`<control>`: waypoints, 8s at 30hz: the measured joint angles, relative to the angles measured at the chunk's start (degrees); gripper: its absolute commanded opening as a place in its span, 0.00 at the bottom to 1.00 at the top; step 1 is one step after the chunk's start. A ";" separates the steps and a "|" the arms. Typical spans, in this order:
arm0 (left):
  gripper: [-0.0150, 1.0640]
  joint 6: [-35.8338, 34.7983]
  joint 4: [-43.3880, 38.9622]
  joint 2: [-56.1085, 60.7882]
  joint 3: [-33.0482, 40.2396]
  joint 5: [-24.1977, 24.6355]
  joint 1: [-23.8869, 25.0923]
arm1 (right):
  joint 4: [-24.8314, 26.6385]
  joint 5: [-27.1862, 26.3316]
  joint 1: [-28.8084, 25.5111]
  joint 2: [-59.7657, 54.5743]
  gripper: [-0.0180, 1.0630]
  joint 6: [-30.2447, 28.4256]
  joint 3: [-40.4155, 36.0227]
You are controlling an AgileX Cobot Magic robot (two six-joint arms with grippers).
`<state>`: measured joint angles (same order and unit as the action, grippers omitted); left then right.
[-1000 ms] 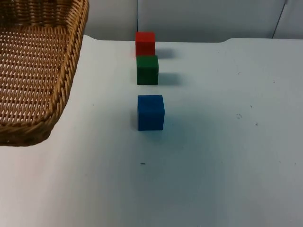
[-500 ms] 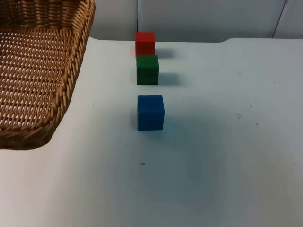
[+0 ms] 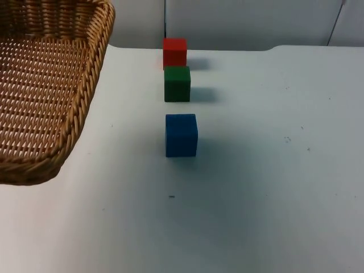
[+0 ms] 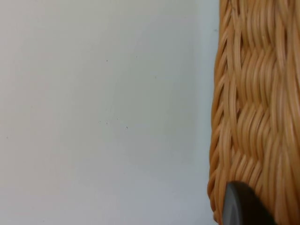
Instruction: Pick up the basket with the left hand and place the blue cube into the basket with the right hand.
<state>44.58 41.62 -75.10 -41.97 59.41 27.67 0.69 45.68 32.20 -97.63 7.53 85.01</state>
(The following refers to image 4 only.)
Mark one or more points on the pale brown wicker basket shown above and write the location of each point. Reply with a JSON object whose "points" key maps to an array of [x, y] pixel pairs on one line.
{"points": [[255, 93]]}

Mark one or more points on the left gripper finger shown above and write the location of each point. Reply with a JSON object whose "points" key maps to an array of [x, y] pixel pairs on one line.
{"points": [[243, 206]]}

